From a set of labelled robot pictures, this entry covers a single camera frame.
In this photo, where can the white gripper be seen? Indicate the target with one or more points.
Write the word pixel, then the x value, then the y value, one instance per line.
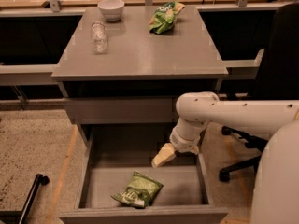
pixel 184 144

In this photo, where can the green jalapeno chip bag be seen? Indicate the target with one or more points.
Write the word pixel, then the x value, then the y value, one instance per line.
pixel 140 191

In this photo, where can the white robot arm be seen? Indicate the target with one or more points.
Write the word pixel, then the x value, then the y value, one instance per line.
pixel 276 191

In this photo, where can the grey closed upper drawer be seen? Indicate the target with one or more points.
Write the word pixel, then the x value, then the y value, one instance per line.
pixel 121 110

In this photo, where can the open grey middle drawer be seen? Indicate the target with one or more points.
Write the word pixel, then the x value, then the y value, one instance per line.
pixel 119 185

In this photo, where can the grey drawer cabinet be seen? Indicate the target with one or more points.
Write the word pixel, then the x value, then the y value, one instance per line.
pixel 139 63

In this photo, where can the light green chip bag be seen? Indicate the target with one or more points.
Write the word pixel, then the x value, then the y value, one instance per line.
pixel 165 17

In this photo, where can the clear plastic water bottle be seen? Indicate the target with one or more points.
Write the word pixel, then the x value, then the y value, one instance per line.
pixel 99 37

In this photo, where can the black office chair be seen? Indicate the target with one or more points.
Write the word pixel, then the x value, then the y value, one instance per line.
pixel 278 74

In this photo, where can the white ceramic bowl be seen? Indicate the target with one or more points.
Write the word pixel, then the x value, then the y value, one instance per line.
pixel 111 9

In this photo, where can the black chair leg with caster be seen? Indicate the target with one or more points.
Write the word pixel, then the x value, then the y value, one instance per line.
pixel 19 217

